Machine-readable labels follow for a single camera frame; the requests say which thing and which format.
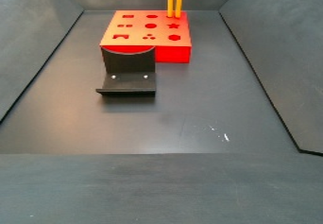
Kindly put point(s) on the red shape-sorting block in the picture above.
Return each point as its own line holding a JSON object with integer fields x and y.
{"x": 137, "y": 30}

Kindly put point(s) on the black curved holder bracket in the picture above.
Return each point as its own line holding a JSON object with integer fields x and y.
{"x": 129, "y": 73}

